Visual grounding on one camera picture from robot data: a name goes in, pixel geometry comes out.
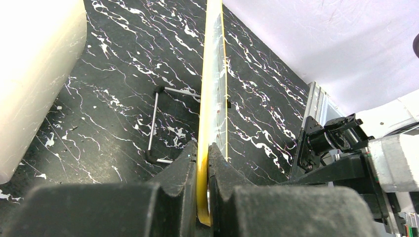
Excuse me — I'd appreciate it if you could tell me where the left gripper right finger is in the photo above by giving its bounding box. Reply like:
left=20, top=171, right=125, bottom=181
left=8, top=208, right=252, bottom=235
left=208, top=144, right=379, bottom=237

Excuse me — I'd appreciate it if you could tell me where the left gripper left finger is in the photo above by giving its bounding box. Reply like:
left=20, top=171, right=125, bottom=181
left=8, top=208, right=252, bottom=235
left=3, top=141, right=197, bottom=237

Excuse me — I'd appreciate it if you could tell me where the yellow framed whiteboard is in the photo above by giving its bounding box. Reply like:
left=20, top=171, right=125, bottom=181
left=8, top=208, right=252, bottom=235
left=196, top=0, right=228, bottom=226

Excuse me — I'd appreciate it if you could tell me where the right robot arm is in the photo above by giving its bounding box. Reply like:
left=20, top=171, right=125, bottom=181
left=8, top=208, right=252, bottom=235
left=288, top=83, right=419, bottom=237

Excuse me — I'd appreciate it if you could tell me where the beige cylindrical container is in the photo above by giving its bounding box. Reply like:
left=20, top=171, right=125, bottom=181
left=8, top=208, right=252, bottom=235
left=0, top=0, right=87, bottom=184

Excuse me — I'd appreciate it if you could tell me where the metal whiteboard stand wire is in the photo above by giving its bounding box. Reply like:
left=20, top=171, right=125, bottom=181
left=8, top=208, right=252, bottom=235
left=145, top=85, right=202, bottom=165

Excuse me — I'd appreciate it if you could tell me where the aluminium frame rail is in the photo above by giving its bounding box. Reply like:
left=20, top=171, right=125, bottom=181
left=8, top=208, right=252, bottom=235
left=301, top=81, right=346, bottom=128

